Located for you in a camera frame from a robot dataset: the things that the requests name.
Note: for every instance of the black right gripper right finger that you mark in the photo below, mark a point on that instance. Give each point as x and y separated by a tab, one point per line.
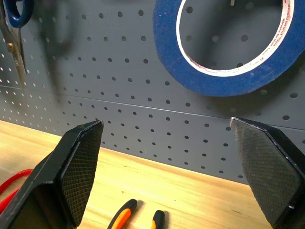
267	171

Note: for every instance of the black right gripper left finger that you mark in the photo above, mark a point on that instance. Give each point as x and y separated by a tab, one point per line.
71	171

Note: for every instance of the grey pegboard panel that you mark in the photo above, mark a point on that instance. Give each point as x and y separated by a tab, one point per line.
119	71

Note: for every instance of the blue masking tape roll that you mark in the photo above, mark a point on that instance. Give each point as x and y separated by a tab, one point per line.
171	59

